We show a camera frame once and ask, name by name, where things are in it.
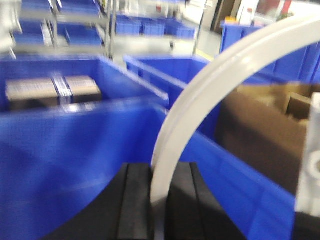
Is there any near blue bin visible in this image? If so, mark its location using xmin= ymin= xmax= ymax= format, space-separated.
xmin=0 ymin=101 xmax=295 ymax=240

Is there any blue bin with cardboard box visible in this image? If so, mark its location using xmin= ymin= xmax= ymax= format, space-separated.
xmin=0 ymin=55 xmax=169 ymax=112

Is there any middle blue bin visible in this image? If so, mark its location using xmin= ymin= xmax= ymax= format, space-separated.
xmin=123 ymin=54 xmax=223 ymax=141

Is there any white curved PVC pipe clamp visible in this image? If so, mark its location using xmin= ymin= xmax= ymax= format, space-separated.
xmin=150 ymin=13 xmax=320 ymax=206

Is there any taped cardboard box in bin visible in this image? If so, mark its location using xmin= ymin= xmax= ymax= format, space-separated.
xmin=0 ymin=75 xmax=103 ymax=111

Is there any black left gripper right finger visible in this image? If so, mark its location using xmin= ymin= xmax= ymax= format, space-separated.
xmin=165 ymin=162 xmax=246 ymax=240

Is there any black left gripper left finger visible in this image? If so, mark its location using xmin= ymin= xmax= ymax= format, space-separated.
xmin=44 ymin=163 xmax=153 ymax=240

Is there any open brown cardboard box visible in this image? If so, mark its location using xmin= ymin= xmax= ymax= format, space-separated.
xmin=214 ymin=82 xmax=320 ymax=195

